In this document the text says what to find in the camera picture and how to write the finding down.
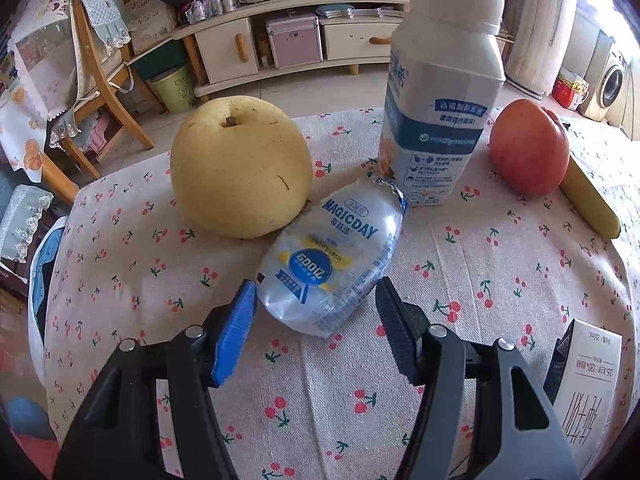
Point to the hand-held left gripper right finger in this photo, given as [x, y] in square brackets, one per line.
[400, 330]

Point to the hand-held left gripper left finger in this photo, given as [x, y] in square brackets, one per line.
[235, 330]

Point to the clear blue yogurt pouch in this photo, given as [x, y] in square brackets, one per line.
[330, 260]

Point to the white black carton box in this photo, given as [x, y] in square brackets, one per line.
[595, 390]

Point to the green trash bin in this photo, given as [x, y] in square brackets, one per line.
[175, 90]

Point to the cherry print tablecloth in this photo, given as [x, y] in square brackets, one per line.
[150, 260]

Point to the yellow pear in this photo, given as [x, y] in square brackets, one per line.
[240, 170]

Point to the white blue cloth bag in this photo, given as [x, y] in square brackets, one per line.
[45, 260]

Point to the red apple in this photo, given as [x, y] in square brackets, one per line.
[527, 150]

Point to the white plastic drink bottle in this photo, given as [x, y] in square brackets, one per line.
[440, 110]

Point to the yellow banana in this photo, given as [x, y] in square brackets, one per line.
[590, 200]

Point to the pink plastic stool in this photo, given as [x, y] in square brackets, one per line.
[102, 132]

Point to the teal lace seat cushion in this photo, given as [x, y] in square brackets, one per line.
[20, 220]

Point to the orange print tablecloth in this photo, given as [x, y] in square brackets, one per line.
[25, 155]

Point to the cream tv cabinet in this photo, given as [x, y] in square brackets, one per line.
[225, 55]

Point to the light wooden chair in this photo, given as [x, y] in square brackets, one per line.
[107, 85]

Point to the dark green storage box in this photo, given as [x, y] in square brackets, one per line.
[160, 57]

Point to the red box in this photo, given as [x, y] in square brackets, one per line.
[565, 92]

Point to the pink storage case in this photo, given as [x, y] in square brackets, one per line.
[295, 42]

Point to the white woven sack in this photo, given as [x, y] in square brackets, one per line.
[150, 22]

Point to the white washing machine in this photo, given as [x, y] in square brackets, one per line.
[607, 85]

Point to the group of small silver jars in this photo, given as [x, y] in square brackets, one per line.
[212, 6]

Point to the cream curtain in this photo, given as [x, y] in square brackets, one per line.
[540, 35]

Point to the white cartoon print cover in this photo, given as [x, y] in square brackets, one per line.
[45, 60]

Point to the teal quilted chair cover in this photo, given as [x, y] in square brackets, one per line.
[102, 15]

